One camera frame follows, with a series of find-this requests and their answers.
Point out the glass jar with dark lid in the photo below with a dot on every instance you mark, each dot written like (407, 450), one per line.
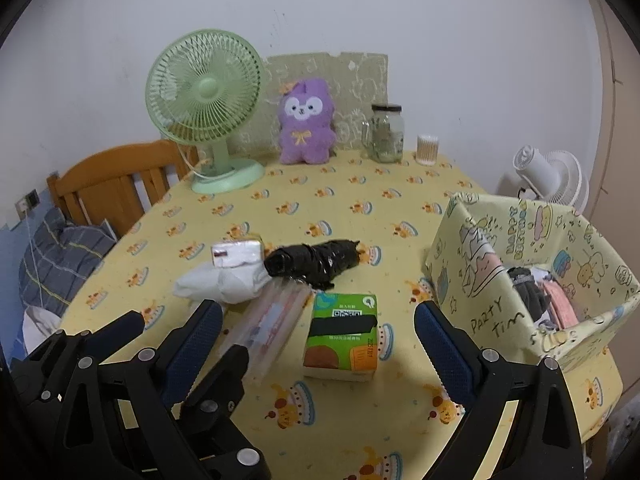
(387, 135)

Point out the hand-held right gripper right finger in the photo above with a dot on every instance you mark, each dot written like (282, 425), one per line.
(445, 355)

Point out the clear plastic packet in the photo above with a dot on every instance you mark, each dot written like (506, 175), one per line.
(272, 320)

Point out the white bedding cloth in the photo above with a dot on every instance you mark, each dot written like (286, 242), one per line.
(37, 327)

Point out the grey plaid pillow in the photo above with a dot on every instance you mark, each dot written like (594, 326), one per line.
(60, 260)

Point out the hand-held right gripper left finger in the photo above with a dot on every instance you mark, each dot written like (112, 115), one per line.
(192, 350)

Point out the pink cloth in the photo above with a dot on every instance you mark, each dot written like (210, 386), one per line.
(562, 305)

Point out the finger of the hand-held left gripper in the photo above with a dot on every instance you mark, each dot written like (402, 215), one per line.
(220, 385)
(122, 327)

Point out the white standing fan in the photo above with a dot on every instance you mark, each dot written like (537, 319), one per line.
(555, 175)

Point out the beige patterned board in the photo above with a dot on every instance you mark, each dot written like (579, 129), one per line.
(360, 80)

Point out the cartoon print storage box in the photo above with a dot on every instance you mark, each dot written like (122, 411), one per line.
(475, 260)

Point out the cartoon print tissue pack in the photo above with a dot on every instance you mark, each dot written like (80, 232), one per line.
(237, 252)

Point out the yellow printed tablecloth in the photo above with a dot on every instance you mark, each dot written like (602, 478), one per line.
(345, 210)

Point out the black plastic bag roll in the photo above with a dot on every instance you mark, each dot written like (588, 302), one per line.
(310, 260)

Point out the grey cloth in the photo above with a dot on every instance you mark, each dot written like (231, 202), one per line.
(527, 295)

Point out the green desk fan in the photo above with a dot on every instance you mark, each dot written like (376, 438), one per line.
(205, 90)

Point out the purple plush toy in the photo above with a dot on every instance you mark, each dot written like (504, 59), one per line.
(305, 135)

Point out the green tissue pack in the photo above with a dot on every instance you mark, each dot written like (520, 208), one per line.
(340, 345)

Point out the wall socket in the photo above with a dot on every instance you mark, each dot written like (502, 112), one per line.
(27, 204)

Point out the cotton swab container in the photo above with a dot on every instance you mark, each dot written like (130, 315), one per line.
(428, 152)

